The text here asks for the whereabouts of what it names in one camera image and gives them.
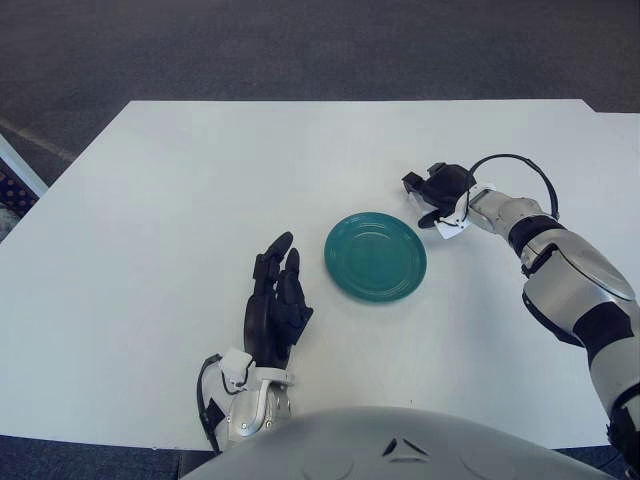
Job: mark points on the grey speckled floor mat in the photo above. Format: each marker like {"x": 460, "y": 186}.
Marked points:
{"x": 7, "y": 222}

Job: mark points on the white furniture frame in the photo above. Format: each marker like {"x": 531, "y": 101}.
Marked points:
{"x": 20, "y": 167}

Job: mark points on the teal round plate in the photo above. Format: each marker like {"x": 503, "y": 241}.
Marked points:
{"x": 375, "y": 260}

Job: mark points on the white left wrist connector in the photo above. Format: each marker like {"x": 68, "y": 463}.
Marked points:
{"x": 235, "y": 362}

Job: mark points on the white right wrist connector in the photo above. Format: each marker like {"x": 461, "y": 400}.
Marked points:
{"x": 452, "y": 230}

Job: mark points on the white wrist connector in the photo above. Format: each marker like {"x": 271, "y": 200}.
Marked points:
{"x": 452, "y": 230}
{"x": 235, "y": 362}

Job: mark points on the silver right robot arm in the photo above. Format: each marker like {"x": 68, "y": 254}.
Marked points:
{"x": 565, "y": 280}

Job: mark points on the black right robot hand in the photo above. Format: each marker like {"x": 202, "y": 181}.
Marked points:
{"x": 445, "y": 192}

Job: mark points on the dark dotted mat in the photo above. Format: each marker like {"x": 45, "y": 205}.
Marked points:
{"x": 15, "y": 195}

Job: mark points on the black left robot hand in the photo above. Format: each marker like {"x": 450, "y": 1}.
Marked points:
{"x": 270, "y": 315}

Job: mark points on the grey robot torso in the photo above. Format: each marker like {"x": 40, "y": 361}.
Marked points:
{"x": 375, "y": 450}

